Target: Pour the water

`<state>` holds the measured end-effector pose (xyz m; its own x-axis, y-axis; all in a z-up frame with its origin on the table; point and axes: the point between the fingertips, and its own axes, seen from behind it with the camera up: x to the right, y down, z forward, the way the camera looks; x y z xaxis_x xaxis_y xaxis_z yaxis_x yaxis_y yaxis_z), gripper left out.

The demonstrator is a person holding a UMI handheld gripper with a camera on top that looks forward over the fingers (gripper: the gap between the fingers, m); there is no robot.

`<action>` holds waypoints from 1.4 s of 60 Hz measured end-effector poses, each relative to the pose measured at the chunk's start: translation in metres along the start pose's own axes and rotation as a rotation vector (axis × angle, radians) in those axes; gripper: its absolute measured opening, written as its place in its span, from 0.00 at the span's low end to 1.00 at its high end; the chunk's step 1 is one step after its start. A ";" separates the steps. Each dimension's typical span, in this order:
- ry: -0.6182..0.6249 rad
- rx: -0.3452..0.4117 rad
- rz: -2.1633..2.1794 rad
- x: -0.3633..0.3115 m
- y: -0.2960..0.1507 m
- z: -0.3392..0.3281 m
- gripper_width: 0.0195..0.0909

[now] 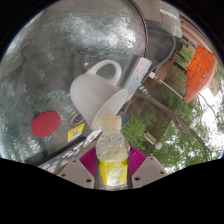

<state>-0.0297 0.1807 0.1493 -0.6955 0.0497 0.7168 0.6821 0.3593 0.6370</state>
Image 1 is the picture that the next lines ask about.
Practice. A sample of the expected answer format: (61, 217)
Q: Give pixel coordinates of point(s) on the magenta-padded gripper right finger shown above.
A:
(150, 171)

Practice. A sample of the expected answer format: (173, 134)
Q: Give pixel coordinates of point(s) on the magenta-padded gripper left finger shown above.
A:
(76, 173)

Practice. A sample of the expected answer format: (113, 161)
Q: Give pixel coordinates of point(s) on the yellow-labelled clear drink bottle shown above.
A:
(112, 170)

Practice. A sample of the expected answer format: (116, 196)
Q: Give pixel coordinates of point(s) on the white sticker sheet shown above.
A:
(91, 137)

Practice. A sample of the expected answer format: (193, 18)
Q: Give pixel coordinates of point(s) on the yellow printed card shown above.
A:
(76, 132)

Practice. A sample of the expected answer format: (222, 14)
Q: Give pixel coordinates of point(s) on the potted plant in teal pot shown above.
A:
(133, 131)

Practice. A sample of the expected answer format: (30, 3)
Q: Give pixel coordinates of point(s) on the flat round red coaster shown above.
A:
(46, 124)

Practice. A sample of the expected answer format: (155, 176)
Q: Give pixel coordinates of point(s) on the white ceramic mug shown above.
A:
(93, 96)

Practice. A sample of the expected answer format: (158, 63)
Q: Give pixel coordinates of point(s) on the blue yellow striped cone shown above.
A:
(143, 89)

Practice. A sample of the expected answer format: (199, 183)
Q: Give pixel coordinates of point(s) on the silver laptop with stickers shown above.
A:
(138, 71)

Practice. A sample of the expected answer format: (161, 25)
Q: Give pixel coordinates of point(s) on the orange canopy with white pole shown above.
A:
(200, 73)

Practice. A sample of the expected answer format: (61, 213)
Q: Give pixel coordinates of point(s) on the wooden globe lamp post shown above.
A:
(155, 141)

